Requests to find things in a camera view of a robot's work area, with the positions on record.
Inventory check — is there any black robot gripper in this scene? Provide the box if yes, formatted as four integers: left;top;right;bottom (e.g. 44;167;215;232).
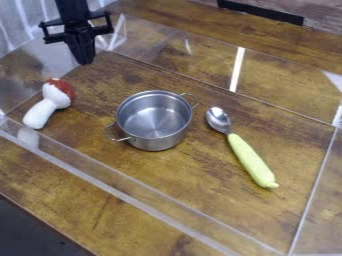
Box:
38;0;113;64

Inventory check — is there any red and white toy mushroom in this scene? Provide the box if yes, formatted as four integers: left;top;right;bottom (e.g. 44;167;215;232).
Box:
22;78;74;129

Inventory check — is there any small silver pot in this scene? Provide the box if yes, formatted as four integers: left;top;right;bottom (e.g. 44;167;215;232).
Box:
104;90;199;151

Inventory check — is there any black bar on table edge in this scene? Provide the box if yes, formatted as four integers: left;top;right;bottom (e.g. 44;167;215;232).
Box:
216;0;304;26

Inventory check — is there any spoon with yellow handle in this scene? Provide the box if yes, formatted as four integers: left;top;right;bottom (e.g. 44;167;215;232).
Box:
205;107;279;189

